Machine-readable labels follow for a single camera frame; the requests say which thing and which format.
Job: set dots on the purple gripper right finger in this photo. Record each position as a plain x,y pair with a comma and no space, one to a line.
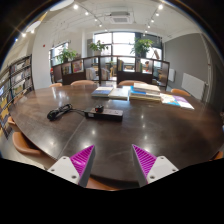
150,168

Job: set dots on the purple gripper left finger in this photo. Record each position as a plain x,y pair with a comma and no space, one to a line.
76,168

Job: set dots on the black charger plug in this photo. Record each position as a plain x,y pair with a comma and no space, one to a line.
99,108

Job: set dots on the orange chair near bottom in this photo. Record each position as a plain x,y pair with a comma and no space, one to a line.
94,184

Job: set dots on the orange chair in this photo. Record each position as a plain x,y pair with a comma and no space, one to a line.
82,82
94,184
178,91
23,146
130,82

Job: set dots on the orange chair front left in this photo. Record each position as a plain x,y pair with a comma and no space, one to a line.
23,146

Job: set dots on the black power strip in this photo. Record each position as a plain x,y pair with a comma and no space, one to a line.
106,114

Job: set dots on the colourful open magazine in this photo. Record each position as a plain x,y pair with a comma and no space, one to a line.
174,100

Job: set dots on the stack of books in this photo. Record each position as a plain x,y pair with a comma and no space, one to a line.
145,91

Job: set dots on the blue cover book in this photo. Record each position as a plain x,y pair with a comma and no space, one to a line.
102,92

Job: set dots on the orange chair far right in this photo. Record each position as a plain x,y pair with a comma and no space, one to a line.
178,91

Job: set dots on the pale green book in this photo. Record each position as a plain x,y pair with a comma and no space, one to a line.
119,93

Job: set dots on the orange chair far left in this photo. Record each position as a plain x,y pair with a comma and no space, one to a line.
82,82

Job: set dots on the orange chair far centre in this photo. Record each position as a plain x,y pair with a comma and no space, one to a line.
130,82

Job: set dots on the dark partition shelf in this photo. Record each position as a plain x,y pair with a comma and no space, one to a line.
114,68

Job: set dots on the dark bookshelf left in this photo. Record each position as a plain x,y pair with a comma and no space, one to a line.
15,81

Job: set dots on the green potted plant left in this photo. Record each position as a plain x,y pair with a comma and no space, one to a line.
66,54

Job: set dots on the green potted plant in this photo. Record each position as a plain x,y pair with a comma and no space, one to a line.
66,54
141,46

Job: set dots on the green potted plant right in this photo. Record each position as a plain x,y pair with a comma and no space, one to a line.
141,46

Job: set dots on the ceiling air conditioner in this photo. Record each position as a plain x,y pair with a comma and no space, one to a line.
120,17

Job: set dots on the white wall radiator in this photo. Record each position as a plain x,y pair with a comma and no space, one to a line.
193,86

